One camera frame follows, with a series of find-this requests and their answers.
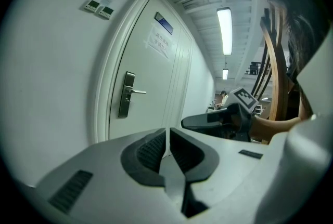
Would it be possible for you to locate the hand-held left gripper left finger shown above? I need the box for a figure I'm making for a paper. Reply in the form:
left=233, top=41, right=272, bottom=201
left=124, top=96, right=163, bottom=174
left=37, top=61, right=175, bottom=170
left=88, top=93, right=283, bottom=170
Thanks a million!
left=36, top=128, right=183, bottom=224

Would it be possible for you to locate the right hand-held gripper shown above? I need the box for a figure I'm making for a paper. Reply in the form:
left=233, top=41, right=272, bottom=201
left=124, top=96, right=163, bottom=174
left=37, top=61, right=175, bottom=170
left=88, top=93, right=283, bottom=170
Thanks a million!
left=181, top=87, right=260, bottom=142

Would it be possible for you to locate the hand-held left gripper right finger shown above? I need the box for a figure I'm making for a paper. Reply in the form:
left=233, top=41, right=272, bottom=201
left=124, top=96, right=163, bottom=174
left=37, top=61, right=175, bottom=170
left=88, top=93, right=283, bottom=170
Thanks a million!
left=170, top=128, right=280, bottom=224

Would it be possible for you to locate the white door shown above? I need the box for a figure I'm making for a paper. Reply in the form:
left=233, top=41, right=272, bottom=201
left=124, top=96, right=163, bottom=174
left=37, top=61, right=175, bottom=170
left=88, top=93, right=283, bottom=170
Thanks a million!
left=108, top=0, right=196, bottom=140

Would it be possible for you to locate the metal door lock plate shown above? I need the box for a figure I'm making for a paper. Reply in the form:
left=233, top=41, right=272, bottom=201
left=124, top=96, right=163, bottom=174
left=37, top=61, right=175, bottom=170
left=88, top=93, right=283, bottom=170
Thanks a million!
left=118, top=71, right=136, bottom=118

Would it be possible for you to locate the blue grey door sign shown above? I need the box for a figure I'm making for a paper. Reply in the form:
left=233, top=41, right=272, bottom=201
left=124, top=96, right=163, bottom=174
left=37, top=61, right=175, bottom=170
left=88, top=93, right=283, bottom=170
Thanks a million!
left=154, top=11, right=175, bottom=35

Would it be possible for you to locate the distant cluttered desk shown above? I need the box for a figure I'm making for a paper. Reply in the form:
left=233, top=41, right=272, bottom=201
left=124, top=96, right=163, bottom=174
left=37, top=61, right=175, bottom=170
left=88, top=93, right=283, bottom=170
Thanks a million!
left=208, top=102, right=228, bottom=113

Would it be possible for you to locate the curved wooden chair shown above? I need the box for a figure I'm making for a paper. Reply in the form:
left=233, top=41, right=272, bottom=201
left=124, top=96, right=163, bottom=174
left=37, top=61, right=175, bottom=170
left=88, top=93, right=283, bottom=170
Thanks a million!
left=251, top=7, right=300, bottom=146

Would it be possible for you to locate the taped paper notice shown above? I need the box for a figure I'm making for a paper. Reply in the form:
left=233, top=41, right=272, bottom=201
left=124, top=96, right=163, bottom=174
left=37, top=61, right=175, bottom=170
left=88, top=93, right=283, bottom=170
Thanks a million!
left=144, top=27, right=174, bottom=60

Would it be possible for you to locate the white wall thermostat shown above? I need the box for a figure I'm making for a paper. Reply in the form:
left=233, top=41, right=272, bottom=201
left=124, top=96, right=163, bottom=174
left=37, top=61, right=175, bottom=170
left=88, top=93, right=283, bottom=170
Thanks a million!
left=98, top=6, right=116, bottom=20
left=83, top=0, right=101, bottom=14

